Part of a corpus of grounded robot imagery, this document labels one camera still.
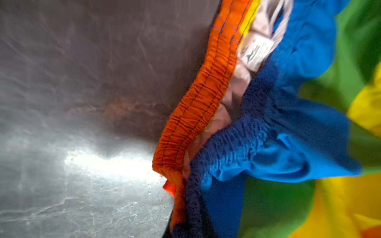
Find rainbow striped shorts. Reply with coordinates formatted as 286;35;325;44
152;1;381;238

